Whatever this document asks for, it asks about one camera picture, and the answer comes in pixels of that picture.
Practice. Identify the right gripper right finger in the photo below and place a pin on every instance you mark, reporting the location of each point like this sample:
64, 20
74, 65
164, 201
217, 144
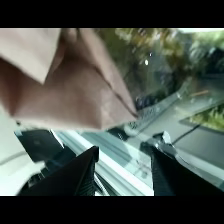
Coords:
173, 176

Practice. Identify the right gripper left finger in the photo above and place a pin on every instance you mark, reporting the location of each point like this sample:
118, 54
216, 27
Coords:
78, 176

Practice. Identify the brown garment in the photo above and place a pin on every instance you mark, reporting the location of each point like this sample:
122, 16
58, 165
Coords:
70, 90

